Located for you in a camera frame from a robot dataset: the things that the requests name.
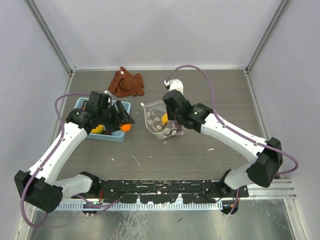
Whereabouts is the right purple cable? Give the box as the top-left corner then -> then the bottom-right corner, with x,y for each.
163,64 -> 300,216

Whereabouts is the purple cable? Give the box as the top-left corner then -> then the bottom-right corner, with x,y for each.
19,93 -> 121,228
163,64 -> 300,216

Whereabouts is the brown cloth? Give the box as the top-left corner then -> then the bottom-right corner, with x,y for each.
107,66 -> 145,98

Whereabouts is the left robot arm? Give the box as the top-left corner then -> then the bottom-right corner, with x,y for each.
14,91 -> 135,213

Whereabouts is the aluminium frame post left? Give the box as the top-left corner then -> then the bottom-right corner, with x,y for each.
25,0 -> 76,75

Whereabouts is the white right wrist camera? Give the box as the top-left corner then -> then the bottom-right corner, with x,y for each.
163,79 -> 184,94

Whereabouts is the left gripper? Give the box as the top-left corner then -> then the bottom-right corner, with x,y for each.
98,100 -> 133,133

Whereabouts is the slotted cable duct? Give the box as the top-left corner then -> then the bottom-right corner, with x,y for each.
55,200 -> 223,211

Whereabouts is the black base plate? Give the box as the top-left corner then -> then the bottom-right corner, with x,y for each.
79,179 -> 249,204

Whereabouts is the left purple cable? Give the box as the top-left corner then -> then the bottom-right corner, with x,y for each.
19,93 -> 121,228

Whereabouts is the green yellow mango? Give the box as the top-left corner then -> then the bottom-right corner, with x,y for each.
90,124 -> 105,134

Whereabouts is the clear zip top bag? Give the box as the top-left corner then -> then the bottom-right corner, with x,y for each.
140,100 -> 184,140

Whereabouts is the yellow peach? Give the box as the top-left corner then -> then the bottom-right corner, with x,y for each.
160,113 -> 169,126

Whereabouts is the aluminium frame post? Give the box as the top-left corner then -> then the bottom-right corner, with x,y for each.
25,0 -> 76,75
245,0 -> 291,74

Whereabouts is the orange tangerine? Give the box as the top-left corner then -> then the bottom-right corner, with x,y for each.
119,123 -> 132,133

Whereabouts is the dark purple plum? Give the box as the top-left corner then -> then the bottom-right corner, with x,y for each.
165,120 -> 182,132

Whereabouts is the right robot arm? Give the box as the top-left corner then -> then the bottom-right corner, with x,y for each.
162,90 -> 283,197

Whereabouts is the aluminium frame post right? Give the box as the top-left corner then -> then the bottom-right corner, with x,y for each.
245,0 -> 291,74

